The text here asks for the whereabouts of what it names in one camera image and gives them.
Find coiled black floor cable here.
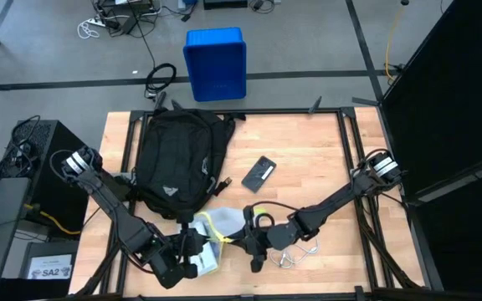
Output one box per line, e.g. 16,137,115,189
143,62,178,101

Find white charging cable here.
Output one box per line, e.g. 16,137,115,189
269,237,320,269

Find tangled black floor cables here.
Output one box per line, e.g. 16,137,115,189
92,0,162,38

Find long yellow floor cable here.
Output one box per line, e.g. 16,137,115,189
384,3,405,83

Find black case under label sheet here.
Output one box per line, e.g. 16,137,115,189
18,240,79,301

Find white mesh pouch yellow zipper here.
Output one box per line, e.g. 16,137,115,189
182,206,267,278

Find white coiled floor cable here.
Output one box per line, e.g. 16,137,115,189
76,18,100,40

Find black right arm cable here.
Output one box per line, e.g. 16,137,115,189
244,201,305,230

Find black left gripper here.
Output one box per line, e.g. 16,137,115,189
148,244,200,290

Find black cable bundle on tower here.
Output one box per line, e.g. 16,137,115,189
0,115,42,181

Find black aluminium table frame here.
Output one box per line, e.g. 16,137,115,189
69,91,434,301

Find silver power bank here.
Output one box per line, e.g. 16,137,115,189
240,155,278,194

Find yellow cable by computer tower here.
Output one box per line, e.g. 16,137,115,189
23,203,82,236

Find black equipment box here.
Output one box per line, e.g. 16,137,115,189
203,0,249,10

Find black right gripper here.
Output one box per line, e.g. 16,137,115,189
228,221,305,256

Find black backpack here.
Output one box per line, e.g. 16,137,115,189
133,107,247,223

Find white SA2 label sheet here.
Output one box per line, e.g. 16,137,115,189
26,253,74,280

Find black computer tower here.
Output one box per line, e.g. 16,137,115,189
4,120,100,235

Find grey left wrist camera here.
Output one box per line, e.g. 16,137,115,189
176,228,208,260

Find black partition curtain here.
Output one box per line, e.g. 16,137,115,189
381,0,482,301

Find blue plastic bin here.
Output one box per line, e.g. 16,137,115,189
182,27,249,103

